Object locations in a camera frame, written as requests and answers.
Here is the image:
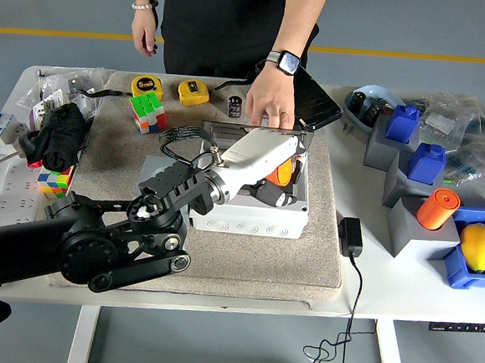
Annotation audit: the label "clear bag pale parts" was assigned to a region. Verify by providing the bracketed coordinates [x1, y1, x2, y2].
[420, 91, 485, 145]

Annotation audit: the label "black plug adapter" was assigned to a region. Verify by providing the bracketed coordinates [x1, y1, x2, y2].
[336, 216, 366, 259]

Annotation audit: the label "thin black lanyard strap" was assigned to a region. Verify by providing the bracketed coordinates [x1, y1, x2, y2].
[77, 86, 134, 101]

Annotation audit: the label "small colourful puzzle cube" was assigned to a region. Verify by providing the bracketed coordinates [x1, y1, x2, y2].
[35, 160, 77, 201]

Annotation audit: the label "black folded cloth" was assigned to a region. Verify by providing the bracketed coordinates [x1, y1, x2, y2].
[16, 99, 90, 175]

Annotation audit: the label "clear bag dark parts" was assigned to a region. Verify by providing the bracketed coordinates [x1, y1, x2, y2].
[441, 113, 485, 205]

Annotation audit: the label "black capacitor cylinder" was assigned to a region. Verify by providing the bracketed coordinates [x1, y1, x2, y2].
[226, 95, 245, 119]
[362, 96, 391, 127]
[348, 91, 366, 112]

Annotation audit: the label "black flat power unit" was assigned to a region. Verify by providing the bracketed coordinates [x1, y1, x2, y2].
[250, 58, 348, 135]

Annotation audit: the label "grey holder block round hole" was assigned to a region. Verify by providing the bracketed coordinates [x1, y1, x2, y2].
[139, 153, 201, 187]

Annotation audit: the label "orange battery cylinder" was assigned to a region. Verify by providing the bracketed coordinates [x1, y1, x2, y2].
[415, 185, 462, 233]
[265, 157, 296, 187]

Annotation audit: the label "round yellow tape measure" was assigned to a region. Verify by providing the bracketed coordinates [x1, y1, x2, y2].
[130, 74, 167, 101]

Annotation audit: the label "black adapter cord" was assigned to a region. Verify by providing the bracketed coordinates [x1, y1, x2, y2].
[302, 250, 384, 363]

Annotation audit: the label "white table leg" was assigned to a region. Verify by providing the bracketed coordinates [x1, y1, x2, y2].
[66, 303, 101, 363]
[373, 319, 413, 363]

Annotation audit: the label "black strap of power unit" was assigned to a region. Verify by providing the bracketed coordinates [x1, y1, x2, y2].
[210, 75, 255, 96]

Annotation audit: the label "squarish yellow tape measure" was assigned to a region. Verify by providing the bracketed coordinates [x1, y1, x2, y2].
[176, 77, 213, 110]

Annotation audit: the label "person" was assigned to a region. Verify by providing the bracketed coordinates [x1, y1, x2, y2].
[156, 0, 324, 86]

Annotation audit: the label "bead bracelet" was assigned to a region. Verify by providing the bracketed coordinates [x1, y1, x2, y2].
[131, 0, 160, 13]

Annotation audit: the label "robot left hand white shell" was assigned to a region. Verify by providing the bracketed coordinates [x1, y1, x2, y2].
[213, 125, 310, 210]

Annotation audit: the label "transparent hinged box lid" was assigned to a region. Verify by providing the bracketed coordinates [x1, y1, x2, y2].
[200, 119, 317, 154]

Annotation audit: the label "yellow lemon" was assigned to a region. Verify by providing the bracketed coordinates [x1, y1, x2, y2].
[457, 222, 485, 273]

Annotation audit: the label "grey-brown mat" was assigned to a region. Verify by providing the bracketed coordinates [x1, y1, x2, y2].
[48, 65, 359, 312]

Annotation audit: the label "large colourful puzzle cube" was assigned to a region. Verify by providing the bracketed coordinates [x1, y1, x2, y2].
[126, 90, 170, 137]

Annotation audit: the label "white plug adapter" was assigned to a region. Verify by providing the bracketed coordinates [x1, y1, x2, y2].
[2, 120, 33, 147]

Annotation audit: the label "person's right hand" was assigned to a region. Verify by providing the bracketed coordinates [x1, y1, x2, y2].
[128, 7, 163, 59]

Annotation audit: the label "blue bottle-shaped block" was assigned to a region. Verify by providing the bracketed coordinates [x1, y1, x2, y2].
[384, 103, 422, 146]
[405, 142, 449, 185]

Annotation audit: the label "wrist smartwatch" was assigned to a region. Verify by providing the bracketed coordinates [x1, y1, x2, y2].
[264, 48, 303, 77]

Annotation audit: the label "grey plastic enclosure box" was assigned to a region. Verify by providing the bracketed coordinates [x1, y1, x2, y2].
[188, 137, 316, 241]

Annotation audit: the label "light blue bowl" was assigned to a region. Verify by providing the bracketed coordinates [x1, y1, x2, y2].
[340, 82, 410, 139]

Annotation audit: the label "person's left hand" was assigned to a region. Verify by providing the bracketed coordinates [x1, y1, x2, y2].
[244, 66, 299, 130]

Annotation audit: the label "blue plastic bin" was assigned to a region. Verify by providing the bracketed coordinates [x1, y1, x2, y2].
[441, 205, 485, 293]

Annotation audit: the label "black table control panel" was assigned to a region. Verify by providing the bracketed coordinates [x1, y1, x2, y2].
[426, 319, 485, 336]

